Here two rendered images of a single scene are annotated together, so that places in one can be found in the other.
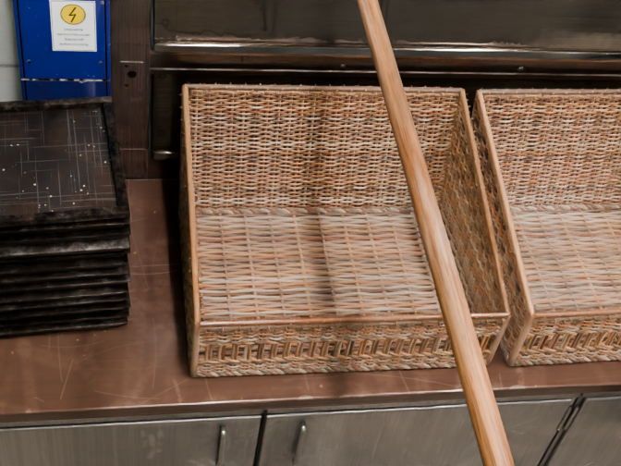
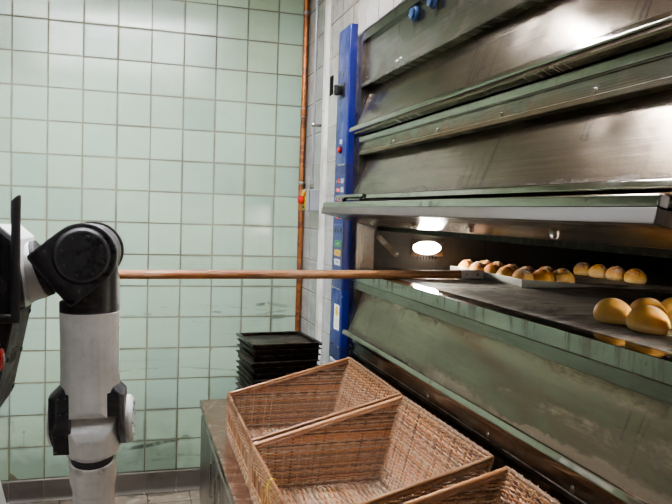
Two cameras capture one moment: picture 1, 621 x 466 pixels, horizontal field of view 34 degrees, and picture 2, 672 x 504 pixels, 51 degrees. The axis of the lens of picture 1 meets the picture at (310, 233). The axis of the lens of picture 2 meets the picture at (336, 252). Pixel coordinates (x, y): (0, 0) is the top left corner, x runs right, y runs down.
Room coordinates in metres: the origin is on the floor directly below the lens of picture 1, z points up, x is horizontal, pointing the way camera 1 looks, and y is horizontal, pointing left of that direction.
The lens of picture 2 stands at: (1.38, -2.38, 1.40)
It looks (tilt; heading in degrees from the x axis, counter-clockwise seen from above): 3 degrees down; 90
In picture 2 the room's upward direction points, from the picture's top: 2 degrees clockwise
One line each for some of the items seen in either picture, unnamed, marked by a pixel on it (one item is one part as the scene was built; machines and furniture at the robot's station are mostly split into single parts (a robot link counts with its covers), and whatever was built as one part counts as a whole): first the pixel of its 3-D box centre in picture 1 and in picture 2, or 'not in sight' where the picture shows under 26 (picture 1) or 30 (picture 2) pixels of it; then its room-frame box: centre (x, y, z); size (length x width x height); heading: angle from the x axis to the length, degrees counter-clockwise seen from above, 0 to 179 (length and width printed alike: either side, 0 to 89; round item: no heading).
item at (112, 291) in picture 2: not in sight; (88, 268); (1.00, -1.30, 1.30); 0.12 x 0.09 x 0.14; 103
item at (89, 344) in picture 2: not in sight; (90, 378); (1.00, -1.27, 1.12); 0.13 x 0.12 x 0.22; 13
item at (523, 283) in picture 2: not in sight; (526, 275); (2.09, 0.20, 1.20); 0.55 x 0.36 x 0.03; 106
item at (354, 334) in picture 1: (335, 224); (306, 414); (1.30, -0.04, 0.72); 0.56 x 0.49 x 0.28; 106
